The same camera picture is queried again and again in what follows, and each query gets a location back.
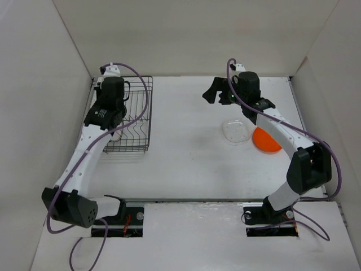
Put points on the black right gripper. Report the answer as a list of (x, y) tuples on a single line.
[(219, 84)]

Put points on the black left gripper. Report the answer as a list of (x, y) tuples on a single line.
[(98, 94)]

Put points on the clear glass plate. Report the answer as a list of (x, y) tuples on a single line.
[(235, 131)]

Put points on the orange plate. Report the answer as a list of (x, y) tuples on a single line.
[(264, 142)]

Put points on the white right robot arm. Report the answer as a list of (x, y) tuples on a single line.
[(310, 162)]

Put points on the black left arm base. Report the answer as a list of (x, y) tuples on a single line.
[(117, 217)]

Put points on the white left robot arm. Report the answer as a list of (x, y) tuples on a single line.
[(67, 201)]

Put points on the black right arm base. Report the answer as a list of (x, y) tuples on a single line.
[(262, 221)]

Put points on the dark wire dish rack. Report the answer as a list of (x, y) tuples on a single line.
[(135, 137)]

